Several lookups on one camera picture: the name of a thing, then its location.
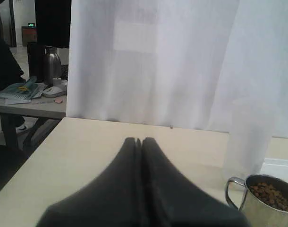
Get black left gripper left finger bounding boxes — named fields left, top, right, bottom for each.
left=37, top=138, right=141, bottom=227

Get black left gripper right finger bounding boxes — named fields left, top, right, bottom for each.
left=141, top=138, right=250, bottom=227

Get steel mug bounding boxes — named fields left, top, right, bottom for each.
left=225, top=175, right=288, bottom=227

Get brown kibble in left mug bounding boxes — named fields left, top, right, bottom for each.
left=249, top=183, right=288, bottom=212

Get grey side table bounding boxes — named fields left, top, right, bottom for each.
left=0, top=95, right=67, bottom=153

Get translucent plastic tumbler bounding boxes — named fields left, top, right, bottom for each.
left=222, top=98, right=277, bottom=179

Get white plastic tray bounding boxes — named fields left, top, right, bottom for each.
left=261, top=158, right=288, bottom=182

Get white computer mouse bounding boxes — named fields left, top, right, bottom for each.
left=42, top=85, right=67, bottom=98

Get white curtain backdrop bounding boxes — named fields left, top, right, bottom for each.
left=66, top=0, right=288, bottom=138

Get steel thermos flask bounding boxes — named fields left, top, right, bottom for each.
left=43, top=46, right=61, bottom=86

